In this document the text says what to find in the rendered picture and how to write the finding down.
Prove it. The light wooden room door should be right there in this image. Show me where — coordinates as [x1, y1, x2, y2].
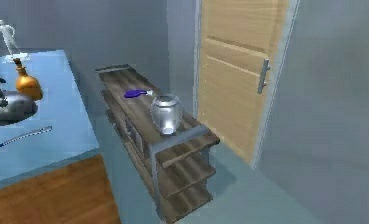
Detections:
[197, 0, 290, 164]

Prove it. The blue spray bottle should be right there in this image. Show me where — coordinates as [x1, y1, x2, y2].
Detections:
[123, 89, 154, 100]

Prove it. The blue topped wooden counter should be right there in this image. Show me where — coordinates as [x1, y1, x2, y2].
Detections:
[0, 49, 122, 224]

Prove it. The silver metal vase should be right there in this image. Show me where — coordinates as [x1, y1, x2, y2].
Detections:
[149, 93, 185, 136]

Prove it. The amber glass bottle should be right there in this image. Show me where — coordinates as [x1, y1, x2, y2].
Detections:
[13, 57, 44, 102]

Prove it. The brown wooden shelf unit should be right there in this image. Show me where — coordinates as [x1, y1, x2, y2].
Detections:
[95, 63, 221, 224]

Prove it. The grey metal door handle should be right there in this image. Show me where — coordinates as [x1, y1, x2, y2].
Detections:
[257, 58, 272, 95]

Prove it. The blue handled kitchen utensil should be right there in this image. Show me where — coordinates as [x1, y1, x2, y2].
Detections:
[0, 125, 54, 155]

